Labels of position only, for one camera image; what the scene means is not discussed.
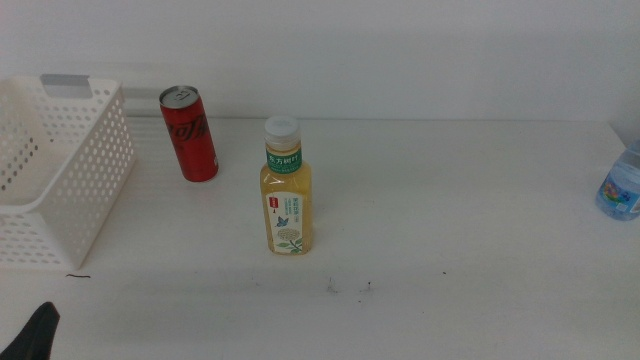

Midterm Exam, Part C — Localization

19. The red cola can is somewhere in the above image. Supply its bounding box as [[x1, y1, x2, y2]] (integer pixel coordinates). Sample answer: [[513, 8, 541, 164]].
[[158, 84, 220, 183]]

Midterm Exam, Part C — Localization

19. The yellow tea bottle white cap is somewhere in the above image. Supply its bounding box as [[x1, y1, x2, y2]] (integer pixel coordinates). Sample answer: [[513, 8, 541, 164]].
[[259, 115, 314, 256]]

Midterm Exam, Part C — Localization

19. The clear water bottle blue cap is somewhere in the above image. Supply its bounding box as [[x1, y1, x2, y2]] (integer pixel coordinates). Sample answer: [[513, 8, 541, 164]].
[[594, 139, 640, 222]]

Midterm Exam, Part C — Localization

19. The white perforated plastic basket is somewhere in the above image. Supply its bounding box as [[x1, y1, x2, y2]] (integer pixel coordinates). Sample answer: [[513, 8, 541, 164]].
[[0, 73, 136, 272]]

